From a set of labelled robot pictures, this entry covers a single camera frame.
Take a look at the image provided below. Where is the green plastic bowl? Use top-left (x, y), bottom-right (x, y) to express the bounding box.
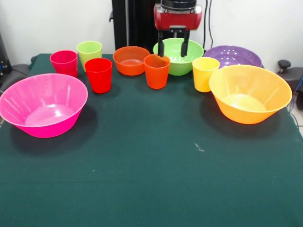
top-left (152, 37), bottom-right (205, 76)

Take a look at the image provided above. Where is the orange-red plastic cup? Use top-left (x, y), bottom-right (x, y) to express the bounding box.
top-left (143, 53), bottom-right (171, 90)

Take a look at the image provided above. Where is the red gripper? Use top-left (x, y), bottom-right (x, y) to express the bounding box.
top-left (153, 4), bottom-right (203, 57)

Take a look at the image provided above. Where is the black wall cable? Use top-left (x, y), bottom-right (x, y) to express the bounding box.
top-left (202, 0), bottom-right (208, 47)
top-left (208, 0), bottom-right (215, 49)

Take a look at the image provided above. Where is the black round floor base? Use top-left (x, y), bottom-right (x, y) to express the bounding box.
top-left (281, 67), bottom-right (303, 92)

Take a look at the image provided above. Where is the dark green table cloth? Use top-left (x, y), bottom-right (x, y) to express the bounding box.
top-left (0, 53), bottom-right (303, 227)

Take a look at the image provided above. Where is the crimson plastic cup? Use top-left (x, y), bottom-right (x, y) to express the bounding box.
top-left (49, 50), bottom-right (78, 78)

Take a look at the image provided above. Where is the light green plastic cup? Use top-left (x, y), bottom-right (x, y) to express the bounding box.
top-left (76, 41), bottom-right (103, 73)

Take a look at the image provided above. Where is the purple plastic bowl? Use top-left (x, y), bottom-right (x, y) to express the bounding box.
top-left (203, 45), bottom-right (263, 69)

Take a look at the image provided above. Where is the yellow plastic cup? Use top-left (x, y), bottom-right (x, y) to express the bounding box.
top-left (192, 57), bottom-right (221, 93)

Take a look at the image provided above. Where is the black knob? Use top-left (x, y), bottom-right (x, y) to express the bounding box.
top-left (277, 60), bottom-right (291, 74)

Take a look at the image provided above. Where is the orange plastic bowl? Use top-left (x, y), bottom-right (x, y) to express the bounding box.
top-left (209, 65), bottom-right (293, 125)

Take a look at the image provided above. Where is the red plastic cup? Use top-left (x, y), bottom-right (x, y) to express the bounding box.
top-left (84, 58), bottom-right (113, 94)

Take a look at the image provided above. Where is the orange-red plastic bowl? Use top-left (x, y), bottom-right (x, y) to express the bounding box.
top-left (112, 46), bottom-right (151, 76)

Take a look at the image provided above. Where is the pink plastic bowl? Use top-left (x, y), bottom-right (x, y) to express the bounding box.
top-left (0, 73), bottom-right (89, 139)

